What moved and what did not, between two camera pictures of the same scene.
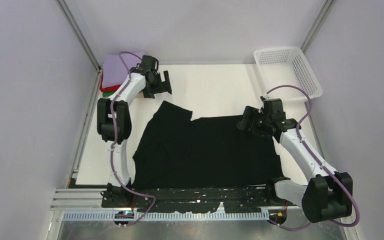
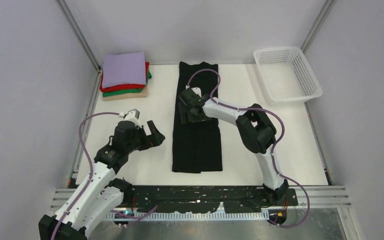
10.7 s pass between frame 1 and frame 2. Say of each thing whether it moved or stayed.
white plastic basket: stayed
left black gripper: moved
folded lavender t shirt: stayed
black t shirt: moved
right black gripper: moved
